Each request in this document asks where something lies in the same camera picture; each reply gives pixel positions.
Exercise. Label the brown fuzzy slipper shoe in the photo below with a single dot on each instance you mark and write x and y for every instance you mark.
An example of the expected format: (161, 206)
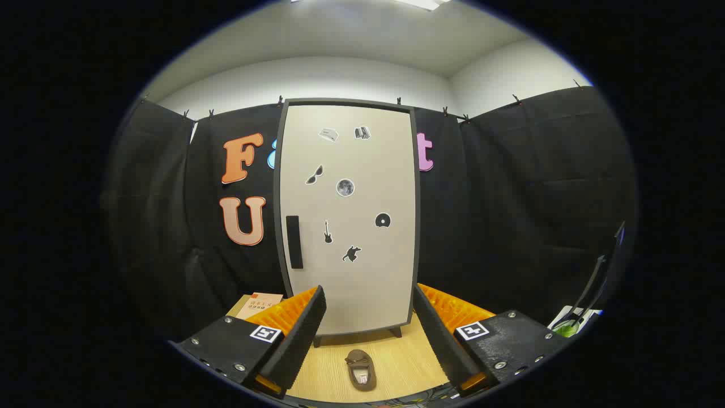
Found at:
(357, 358)

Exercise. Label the black backdrop cloth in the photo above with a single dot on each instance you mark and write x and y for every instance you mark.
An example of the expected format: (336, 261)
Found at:
(510, 198)

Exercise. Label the ceiling light panel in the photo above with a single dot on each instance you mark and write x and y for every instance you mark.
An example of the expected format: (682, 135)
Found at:
(422, 3)

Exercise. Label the yellow-edged book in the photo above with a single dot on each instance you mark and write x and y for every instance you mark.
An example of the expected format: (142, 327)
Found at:
(233, 309)

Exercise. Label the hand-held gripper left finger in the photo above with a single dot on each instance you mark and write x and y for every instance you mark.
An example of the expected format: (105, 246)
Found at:
(303, 334)

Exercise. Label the black stand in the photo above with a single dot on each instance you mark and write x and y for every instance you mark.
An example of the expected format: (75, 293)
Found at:
(614, 266)

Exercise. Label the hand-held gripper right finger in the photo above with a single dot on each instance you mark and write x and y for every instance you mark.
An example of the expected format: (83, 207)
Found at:
(439, 334)

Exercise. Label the grey shoe cabinet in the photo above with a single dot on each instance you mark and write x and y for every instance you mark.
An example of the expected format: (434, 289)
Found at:
(277, 198)

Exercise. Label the beige cover book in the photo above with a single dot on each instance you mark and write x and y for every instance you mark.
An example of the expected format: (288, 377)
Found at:
(259, 306)

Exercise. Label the green bowl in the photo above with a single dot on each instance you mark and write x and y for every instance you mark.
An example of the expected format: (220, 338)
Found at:
(569, 328)

